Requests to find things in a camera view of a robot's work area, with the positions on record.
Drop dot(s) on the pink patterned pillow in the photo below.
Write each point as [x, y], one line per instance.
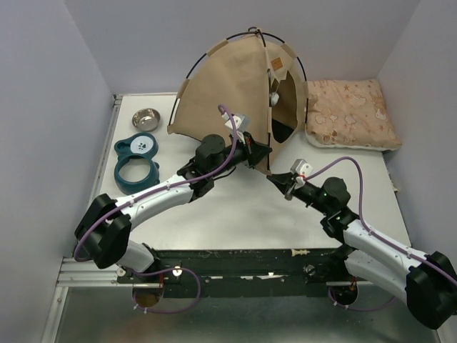
[349, 114]

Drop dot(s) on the white pompom toy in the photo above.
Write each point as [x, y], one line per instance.
[274, 98]

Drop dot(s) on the steel pet bowl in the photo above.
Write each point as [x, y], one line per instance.
[147, 119]

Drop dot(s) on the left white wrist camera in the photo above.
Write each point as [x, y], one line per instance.
[241, 123]

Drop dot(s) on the white chess piece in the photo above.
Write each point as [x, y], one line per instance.
[299, 252]

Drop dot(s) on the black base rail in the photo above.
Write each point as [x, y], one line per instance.
[247, 273]

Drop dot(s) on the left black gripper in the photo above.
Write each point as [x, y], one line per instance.
[255, 151]

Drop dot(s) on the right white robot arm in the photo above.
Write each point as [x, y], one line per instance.
[426, 283]

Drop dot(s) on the teal bowl stand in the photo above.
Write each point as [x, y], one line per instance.
[135, 169]

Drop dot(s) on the beige fabric pet tent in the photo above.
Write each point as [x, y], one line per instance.
[235, 100]

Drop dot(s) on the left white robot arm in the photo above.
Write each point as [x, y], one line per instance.
[103, 234]

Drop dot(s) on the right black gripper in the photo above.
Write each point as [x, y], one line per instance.
[285, 183]

